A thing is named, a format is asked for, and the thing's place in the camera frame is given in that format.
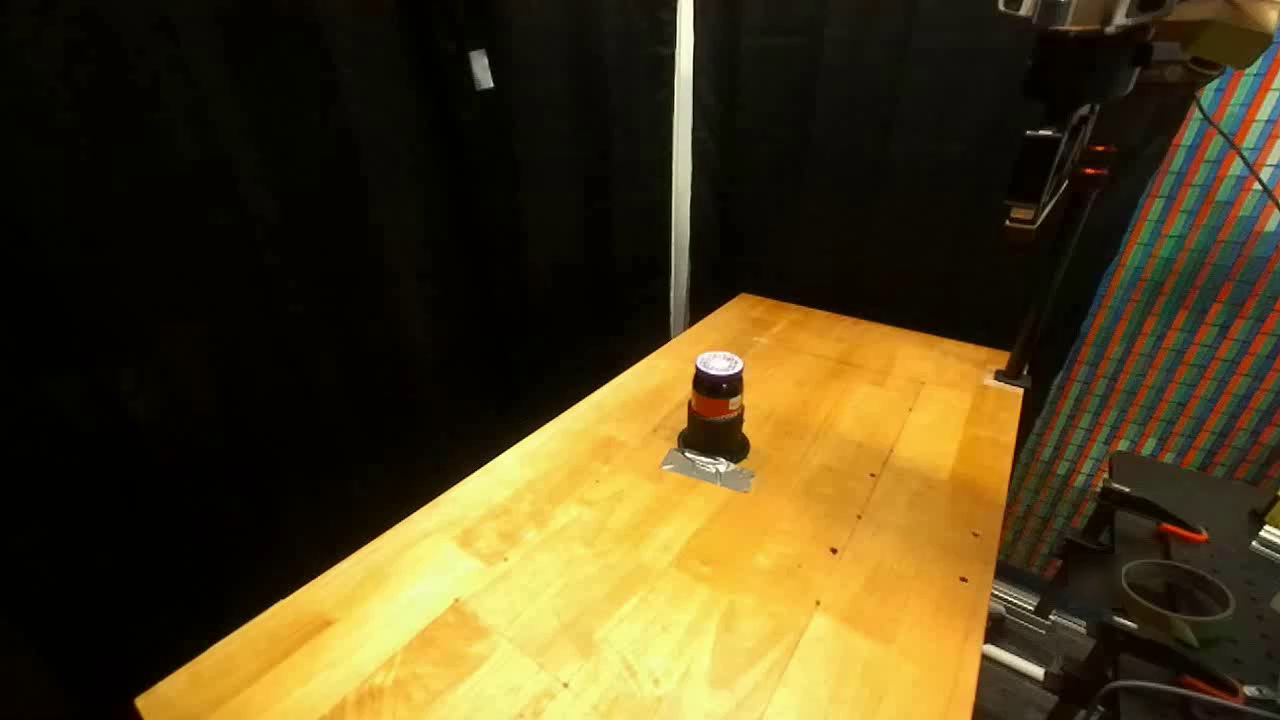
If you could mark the colourful striped cloth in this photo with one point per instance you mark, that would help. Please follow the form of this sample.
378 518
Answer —
1187 334

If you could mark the small white tag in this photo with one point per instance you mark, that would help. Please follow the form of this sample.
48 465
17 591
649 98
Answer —
483 69

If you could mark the dark jar with purple lid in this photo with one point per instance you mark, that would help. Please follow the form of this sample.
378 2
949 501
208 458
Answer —
716 400

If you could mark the aluminium frame rail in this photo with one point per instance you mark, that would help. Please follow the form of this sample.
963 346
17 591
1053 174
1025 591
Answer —
1025 627

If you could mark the grey tape patch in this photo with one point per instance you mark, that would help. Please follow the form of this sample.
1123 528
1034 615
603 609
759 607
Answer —
693 471

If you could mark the black curtain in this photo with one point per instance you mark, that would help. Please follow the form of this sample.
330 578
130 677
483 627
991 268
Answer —
264 265

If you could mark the white vertical pole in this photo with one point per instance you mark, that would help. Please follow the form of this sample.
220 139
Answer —
681 163

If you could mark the grey tape roll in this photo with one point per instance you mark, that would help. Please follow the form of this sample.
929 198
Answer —
1172 631

